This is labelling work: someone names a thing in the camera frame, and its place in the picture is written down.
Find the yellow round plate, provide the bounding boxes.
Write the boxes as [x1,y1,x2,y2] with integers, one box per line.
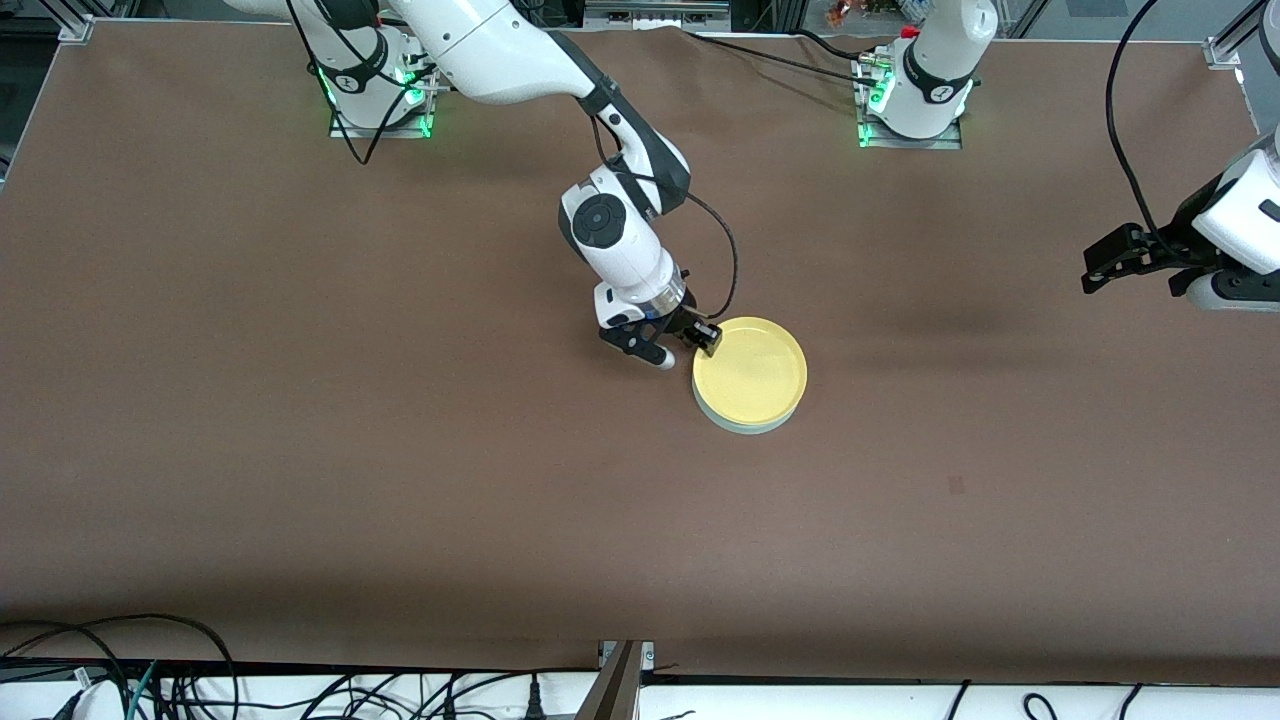
[692,317,808,426]

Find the light green round plate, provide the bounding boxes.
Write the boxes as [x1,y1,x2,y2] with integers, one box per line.
[694,380,803,437]

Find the grey equipment box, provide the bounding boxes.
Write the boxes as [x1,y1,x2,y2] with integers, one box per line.
[584,0,733,31]

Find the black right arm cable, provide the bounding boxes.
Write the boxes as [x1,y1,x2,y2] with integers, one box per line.
[285,0,741,321]

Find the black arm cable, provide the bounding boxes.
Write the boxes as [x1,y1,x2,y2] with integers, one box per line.
[285,0,741,321]
[1104,0,1263,259]

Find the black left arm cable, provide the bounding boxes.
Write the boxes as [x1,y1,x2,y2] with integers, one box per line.
[1104,0,1263,259]

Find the aluminium frame corner profile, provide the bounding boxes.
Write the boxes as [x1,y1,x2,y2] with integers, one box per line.
[1204,0,1280,71]

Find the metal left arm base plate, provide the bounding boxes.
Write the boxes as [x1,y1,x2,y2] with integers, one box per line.
[856,55,964,151]

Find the black cable across table edge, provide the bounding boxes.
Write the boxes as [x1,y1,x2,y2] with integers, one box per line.
[684,29,873,86]

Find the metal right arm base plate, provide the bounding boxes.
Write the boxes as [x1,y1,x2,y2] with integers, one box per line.
[329,45,434,140]

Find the aluminium frame post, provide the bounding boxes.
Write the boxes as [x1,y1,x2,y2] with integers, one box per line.
[575,640,656,720]

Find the long black arcing cable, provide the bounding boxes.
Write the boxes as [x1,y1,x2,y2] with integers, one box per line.
[0,613,241,720]

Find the green cable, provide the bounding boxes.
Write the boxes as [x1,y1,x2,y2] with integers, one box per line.
[122,660,161,720]

